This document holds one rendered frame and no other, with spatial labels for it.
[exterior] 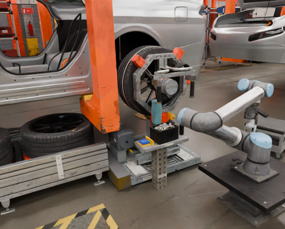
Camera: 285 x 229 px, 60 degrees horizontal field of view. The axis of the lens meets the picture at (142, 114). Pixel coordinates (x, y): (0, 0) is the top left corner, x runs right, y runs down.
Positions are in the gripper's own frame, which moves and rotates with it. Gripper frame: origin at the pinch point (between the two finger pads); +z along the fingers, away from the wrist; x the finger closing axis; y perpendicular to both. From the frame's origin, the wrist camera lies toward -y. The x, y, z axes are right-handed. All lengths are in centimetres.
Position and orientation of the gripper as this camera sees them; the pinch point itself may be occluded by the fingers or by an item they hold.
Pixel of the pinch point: (253, 130)
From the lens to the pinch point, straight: 204.7
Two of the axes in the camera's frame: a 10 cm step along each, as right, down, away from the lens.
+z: -1.1, 9.9, -0.5
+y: -9.8, -1.0, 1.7
